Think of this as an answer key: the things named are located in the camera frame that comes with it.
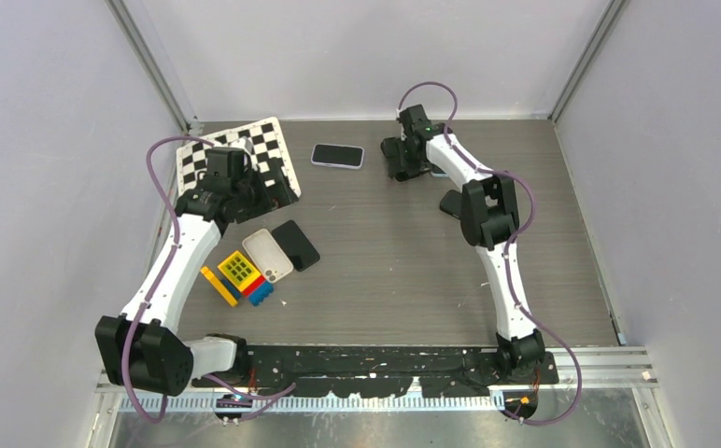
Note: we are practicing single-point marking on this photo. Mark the beige phone case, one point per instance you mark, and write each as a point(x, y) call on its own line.
point(267, 255)

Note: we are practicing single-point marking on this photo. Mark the black phone case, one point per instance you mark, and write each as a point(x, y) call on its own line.
point(450, 204)

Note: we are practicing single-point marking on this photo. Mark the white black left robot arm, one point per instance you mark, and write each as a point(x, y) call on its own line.
point(140, 346)

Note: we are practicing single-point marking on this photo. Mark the aluminium frame rail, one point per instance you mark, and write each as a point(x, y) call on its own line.
point(589, 370)

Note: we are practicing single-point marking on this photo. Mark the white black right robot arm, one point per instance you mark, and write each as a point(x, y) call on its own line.
point(489, 222)

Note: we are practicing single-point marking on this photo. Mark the black phone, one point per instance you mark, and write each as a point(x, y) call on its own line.
point(296, 245)

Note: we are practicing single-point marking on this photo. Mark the phone in lilac case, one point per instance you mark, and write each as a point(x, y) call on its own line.
point(337, 156)

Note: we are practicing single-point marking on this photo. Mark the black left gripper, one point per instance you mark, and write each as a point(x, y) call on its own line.
point(277, 195)

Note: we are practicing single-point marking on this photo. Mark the yellow red blue block house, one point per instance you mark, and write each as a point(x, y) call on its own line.
point(243, 280)

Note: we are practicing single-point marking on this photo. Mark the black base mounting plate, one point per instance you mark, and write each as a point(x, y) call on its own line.
point(376, 372)

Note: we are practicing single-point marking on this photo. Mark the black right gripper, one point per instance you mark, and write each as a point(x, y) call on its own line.
point(393, 147)

